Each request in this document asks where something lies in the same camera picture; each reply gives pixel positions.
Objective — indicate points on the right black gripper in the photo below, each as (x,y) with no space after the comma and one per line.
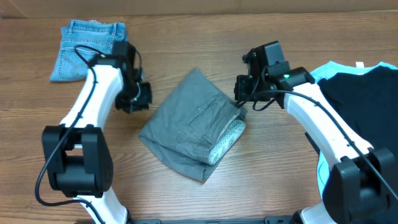
(241,88)

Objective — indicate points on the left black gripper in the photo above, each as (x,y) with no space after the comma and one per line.
(144,104)

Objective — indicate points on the grey cotton shorts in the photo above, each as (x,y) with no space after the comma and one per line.
(194,127)

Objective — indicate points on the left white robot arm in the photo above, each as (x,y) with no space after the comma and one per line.
(77,159)

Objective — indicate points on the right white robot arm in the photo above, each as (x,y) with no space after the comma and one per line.
(361,183)

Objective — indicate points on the folded blue denim shorts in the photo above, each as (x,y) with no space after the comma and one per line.
(80,41)

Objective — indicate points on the light blue t-shirt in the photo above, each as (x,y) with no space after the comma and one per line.
(328,71)

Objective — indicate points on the black t-shirt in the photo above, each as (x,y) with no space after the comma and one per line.
(367,103)

